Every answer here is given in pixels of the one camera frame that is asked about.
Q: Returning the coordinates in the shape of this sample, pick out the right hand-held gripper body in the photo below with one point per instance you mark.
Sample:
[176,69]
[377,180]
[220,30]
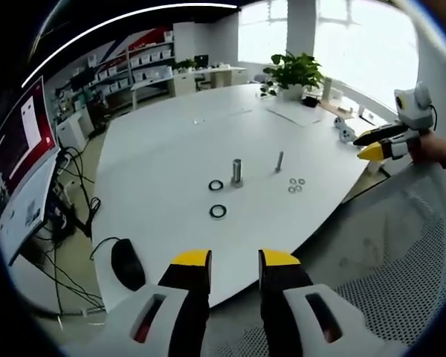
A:
[416,108]

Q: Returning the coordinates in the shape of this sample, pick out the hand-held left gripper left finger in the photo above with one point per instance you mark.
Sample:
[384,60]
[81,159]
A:
[171,308]

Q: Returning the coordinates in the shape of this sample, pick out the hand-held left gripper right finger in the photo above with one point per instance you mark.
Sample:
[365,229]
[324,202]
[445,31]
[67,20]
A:
[312,312]

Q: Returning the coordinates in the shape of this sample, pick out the thin threaded stud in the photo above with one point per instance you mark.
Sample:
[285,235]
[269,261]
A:
[279,160]

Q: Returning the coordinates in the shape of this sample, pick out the thick metal stud with base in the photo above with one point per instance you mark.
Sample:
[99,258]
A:
[237,174]

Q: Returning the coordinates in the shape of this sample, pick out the person's right hand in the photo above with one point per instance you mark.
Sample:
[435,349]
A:
[429,148]

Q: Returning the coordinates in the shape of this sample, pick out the white game controller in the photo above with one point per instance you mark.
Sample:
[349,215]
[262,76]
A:
[344,129]

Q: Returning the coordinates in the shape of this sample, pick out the wooden board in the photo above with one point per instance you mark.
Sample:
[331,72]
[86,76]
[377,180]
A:
[338,108]

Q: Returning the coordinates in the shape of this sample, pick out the black computer mouse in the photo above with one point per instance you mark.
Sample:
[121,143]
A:
[127,264]

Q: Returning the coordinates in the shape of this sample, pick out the white cylinder bottle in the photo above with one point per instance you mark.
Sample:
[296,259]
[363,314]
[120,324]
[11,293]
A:
[327,89]

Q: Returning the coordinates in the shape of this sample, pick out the small black box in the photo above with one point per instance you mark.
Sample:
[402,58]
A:
[310,101]

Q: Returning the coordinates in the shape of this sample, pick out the white paper sheet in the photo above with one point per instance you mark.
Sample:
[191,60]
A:
[295,114]

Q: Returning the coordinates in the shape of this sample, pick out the white mesh chair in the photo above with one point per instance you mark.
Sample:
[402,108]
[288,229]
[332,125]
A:
[394,241]

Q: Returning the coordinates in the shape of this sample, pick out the green potted plant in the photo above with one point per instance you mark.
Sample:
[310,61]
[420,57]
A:
[295,72]

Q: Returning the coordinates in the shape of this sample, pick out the white background desk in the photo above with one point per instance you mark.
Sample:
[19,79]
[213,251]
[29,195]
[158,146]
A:
[186,76]

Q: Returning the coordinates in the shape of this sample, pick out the white low cabinet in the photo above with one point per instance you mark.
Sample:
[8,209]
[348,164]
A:
[72,130]

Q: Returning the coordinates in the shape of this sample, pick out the computer monitor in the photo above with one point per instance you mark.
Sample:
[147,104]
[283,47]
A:
[26,163]

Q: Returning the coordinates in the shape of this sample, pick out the storage shelves with white bins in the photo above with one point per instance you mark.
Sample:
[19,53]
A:
[134,61]

